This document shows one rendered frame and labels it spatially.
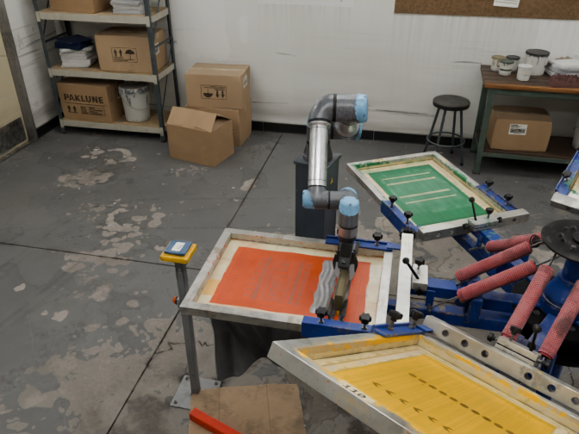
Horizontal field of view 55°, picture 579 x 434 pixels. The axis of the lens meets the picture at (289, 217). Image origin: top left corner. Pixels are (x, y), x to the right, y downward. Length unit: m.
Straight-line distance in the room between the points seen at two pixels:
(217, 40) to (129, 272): 2.91
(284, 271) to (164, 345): 1.32
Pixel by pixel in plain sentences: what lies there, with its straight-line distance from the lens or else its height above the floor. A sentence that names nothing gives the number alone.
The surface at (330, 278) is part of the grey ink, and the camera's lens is 2.38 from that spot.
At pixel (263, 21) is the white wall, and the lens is 5.96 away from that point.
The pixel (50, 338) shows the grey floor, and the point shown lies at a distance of 3.79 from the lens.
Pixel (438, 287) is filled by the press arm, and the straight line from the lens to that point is 2.28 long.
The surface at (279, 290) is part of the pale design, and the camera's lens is 2.33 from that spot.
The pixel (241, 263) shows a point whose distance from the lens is 2.48.
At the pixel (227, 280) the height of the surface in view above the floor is 0.95.
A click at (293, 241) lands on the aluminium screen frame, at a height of 0.98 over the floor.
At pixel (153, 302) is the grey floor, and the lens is 3.86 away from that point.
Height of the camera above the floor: 2.41
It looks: 31 degrees down
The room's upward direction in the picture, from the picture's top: straight up
